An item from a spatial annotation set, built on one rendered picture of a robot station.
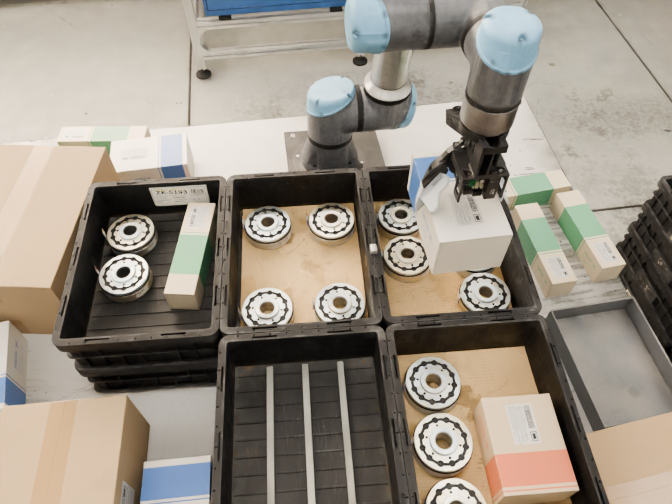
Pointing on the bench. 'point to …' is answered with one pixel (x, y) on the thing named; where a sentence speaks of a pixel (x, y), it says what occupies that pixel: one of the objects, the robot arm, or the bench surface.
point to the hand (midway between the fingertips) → (457, 202)
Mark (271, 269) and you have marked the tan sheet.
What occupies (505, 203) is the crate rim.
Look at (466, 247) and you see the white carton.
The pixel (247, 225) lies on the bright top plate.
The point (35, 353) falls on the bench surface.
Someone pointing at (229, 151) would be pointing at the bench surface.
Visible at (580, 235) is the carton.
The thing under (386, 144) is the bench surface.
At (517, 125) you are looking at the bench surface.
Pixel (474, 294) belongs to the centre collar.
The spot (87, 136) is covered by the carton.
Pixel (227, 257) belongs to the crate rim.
